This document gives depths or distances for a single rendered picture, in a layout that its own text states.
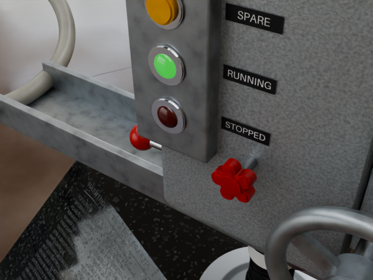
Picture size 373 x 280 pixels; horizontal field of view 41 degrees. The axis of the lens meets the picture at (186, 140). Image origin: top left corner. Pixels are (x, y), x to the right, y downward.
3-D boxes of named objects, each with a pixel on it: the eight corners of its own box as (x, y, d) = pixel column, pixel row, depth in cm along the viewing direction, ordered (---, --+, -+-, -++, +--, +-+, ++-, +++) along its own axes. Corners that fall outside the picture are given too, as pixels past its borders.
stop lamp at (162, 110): (184, 126, 45) (184, 104, 43) (176, 135, 44) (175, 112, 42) (162, 118, 46) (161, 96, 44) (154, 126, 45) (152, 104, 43)
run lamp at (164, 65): (184, 78, 42) (183, 52, 40) (174, 85, 41) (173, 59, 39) (160, 70, 43) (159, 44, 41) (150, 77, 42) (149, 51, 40)
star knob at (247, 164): (270, 181, 45) (273, 148, 42) (247, 211, 42) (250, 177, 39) (233, 166, 46) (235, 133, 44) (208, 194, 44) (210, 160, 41)
